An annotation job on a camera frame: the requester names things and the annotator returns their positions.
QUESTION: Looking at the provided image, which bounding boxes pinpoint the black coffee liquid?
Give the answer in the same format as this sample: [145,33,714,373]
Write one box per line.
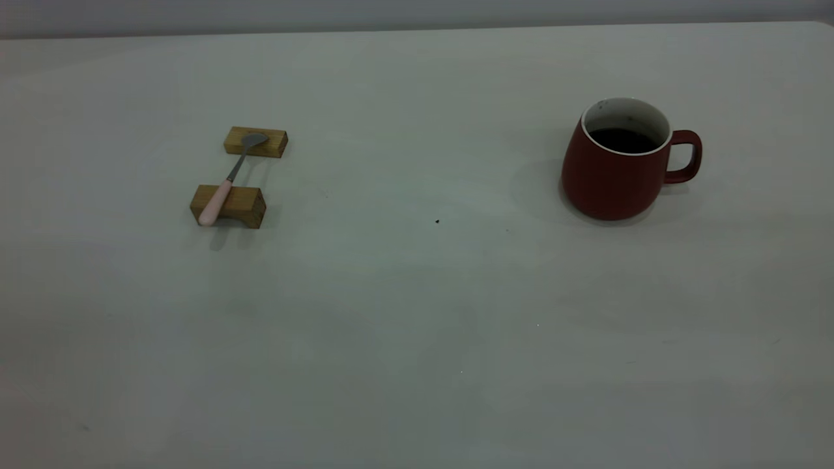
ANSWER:
[589,128,659,155]

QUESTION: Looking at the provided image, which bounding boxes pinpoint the arched wooden block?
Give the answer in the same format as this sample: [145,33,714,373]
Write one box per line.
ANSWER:
[190,184,267,229]

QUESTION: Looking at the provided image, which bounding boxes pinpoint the pink handled metal spoon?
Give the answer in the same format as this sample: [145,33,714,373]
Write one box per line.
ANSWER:
[198,132,269,227]

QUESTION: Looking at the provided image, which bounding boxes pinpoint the flat rectangular wooden block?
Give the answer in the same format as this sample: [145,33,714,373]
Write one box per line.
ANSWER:
[223,126,289,158]

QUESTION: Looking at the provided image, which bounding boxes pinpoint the red ceramic mug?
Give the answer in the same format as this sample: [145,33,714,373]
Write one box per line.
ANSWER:
[561,98,703,221]

